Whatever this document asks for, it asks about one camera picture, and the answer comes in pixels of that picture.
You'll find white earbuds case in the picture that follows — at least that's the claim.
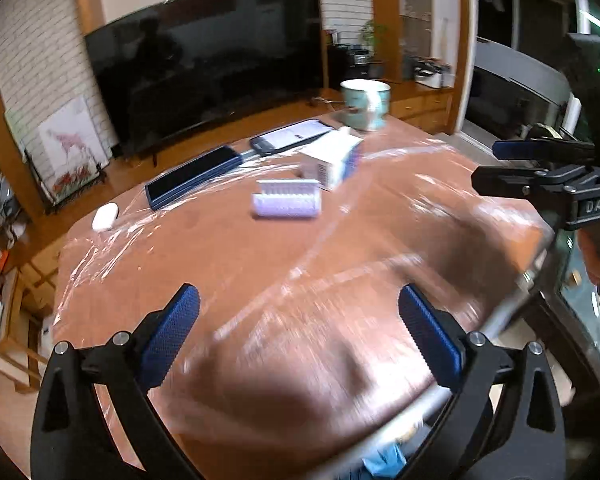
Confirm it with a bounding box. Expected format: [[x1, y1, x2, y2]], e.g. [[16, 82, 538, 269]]
[[91, 202, 120, 232]]

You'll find dark blue smartphone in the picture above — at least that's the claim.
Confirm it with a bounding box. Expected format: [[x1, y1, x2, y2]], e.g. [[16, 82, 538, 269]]
[[144, 145, 245, 212]]

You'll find person's right hand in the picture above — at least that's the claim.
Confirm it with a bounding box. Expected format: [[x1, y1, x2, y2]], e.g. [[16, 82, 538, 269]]
[[577, 226, 600, 286]]

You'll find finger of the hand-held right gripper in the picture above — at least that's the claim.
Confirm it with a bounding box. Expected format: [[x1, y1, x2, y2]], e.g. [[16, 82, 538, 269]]
[[471, 162, 588, 203], [492, 136, 597, 162]]

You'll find purple hair roller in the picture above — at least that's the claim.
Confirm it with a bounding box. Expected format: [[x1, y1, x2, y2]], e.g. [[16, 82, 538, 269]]
[[251, 178, 323, 221]]

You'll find smartphone with lit screen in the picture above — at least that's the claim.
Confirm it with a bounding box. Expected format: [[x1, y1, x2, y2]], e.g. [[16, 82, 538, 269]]
[[249, 118, 333, 156]]

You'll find black flat television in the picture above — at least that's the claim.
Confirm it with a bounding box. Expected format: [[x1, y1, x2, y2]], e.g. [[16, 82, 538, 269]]
[[83, 0, 326, 161]]

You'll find white blue red medicine box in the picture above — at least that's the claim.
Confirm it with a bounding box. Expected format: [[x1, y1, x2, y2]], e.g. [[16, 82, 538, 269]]
[[297, 131, 365, 192]]

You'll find black countertop appliance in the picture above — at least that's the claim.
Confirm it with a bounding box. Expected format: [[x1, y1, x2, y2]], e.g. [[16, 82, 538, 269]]
[[326, 42, 373, 90]]

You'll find white storage container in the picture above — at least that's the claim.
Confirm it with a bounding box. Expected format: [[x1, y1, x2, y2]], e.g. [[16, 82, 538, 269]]
[[412, 57, 455, 90]]

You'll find teal patterned mug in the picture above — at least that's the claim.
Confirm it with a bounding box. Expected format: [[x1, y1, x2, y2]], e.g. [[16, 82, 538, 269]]
[[340, 79, 392, 132]]

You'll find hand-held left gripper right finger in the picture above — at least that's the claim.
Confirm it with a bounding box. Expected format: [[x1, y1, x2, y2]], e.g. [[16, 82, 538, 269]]
[[397, 283, 567, 480]]

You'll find blue cloth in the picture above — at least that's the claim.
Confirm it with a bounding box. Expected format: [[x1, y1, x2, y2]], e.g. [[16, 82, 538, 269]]
[[360, 437, 411, 478]]

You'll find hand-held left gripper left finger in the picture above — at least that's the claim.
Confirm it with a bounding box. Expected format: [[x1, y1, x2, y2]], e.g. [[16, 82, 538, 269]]
[[30, 282, 202, 480]]

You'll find small leafy potted plant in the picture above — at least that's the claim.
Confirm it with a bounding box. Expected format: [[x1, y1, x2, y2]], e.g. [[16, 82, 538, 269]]
[[359, 19, 393, 78]]

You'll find framed red flower picture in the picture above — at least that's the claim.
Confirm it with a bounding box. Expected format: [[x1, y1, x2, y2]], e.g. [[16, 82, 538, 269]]
[[24, 147, 112, 215]]

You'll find giraffe painting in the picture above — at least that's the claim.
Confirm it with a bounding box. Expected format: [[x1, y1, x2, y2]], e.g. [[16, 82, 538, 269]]
[[36, 96, 112, 176]]

